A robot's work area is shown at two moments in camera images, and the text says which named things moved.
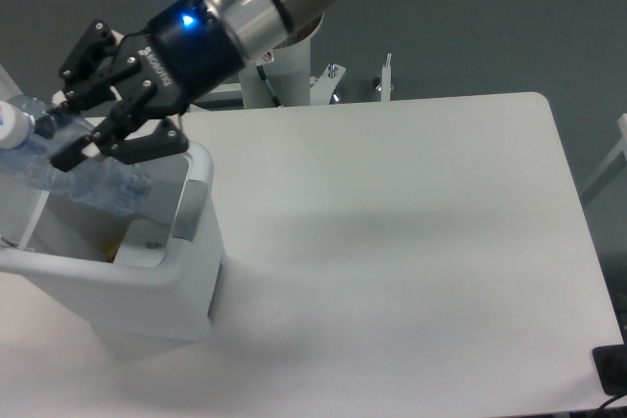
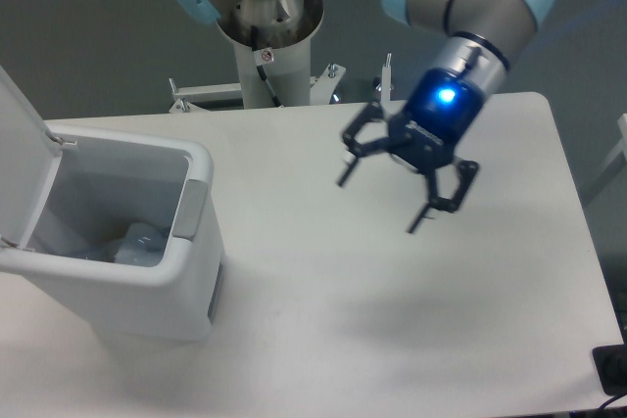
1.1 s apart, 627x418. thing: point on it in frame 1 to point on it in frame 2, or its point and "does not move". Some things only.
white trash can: x=137 y=283 does not move
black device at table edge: x=610 y=363 does not move
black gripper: x=179 y=58 to x=443 y=106
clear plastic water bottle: x=95 y=181 to x=143 y=245
